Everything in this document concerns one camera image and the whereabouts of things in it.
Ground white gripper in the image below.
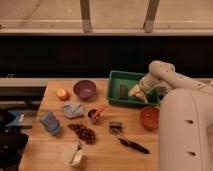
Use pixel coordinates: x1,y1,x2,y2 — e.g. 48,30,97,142
128,73,160,96

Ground yellow banana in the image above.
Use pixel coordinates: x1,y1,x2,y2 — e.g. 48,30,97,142
135,91,148,103

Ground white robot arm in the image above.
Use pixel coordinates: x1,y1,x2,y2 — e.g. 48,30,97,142
139,60,213,171

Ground dark brown block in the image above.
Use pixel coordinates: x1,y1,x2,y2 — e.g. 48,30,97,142
119,85,128,100

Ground green plastic tray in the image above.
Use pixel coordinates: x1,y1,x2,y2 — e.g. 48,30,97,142
107,70,160,107

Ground orange red bowl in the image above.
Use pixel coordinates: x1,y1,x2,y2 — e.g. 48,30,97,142
140,106,159,130

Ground purple bowl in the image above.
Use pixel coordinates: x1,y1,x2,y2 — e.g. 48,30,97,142
73,80,96,99

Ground small cup with orange utensil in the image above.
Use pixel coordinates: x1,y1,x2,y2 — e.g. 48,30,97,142
90,104,107,124

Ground bunch of dark grapes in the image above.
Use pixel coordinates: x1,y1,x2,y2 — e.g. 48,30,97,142
68,123,96,145

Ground grey blue cloth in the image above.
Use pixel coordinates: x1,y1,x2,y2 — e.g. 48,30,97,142
63,103,85,119

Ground peach apple fruit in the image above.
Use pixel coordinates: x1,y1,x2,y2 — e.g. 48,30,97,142
57,88,70,101

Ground white cup with spoon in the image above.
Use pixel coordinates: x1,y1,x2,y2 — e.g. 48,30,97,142
61,143,83,167

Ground blue sponge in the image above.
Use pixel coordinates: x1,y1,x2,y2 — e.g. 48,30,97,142
40,111,60,135

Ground black equipment at left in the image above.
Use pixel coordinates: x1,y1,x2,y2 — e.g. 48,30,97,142
0,108,28,171

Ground right metal window post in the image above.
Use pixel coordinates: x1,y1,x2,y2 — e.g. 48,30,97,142
143,0,160,33

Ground metal window post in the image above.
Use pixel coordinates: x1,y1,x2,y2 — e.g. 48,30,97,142
80,0,92,33
143,0,160,33

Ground left metal window post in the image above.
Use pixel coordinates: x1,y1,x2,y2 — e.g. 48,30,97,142
80,0,92,33

